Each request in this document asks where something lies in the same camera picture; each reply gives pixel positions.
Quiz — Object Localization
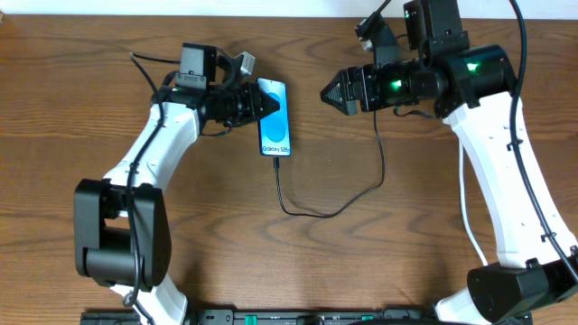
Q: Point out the blue Galaxy smartphone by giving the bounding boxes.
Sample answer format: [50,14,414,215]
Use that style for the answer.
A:
[257,79,292,157]

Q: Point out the black charger cable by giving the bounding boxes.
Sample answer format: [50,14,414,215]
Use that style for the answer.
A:
[272,110,387,219]

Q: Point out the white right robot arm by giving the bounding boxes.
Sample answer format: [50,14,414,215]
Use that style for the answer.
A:
[321,1,577,324]

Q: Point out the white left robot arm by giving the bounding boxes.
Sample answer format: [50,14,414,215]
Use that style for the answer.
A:
[73,79,284,324]

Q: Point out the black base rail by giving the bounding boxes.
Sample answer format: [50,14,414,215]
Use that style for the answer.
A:
[80,306,534,325]

